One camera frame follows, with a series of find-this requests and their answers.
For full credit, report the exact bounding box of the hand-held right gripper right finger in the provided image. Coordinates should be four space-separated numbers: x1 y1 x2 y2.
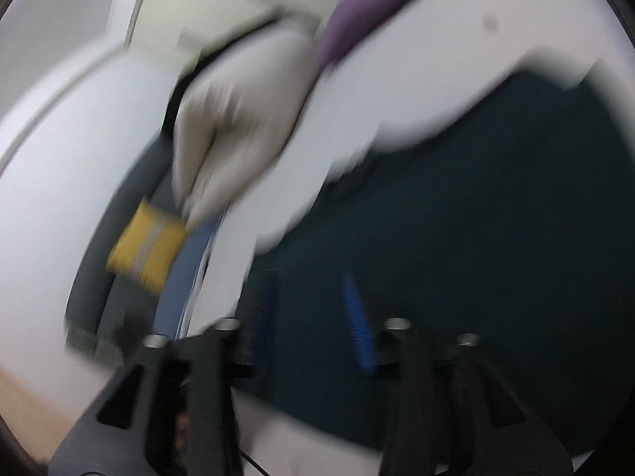
341 273 574 476

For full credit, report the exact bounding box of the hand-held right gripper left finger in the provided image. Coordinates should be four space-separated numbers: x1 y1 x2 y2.
50 270 281 476

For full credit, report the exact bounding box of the dark green sweater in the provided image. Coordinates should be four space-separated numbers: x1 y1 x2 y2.
233 72 635 452

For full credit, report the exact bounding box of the blue blanket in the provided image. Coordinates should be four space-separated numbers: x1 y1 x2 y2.
154 208 230 339

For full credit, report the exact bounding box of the yellow pillow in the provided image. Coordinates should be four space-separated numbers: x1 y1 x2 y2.
106 198 192 291

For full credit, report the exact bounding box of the grey padded headboard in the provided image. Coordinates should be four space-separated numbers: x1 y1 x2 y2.
64 134 180 354

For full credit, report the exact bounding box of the rolled beige duvet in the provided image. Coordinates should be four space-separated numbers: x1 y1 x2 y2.
171 20 319 230

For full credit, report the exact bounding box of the black blanket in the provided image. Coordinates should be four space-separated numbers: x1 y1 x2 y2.
161 15 279 134

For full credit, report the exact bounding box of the purple pillow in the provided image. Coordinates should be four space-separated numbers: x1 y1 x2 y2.
316 0 418 71

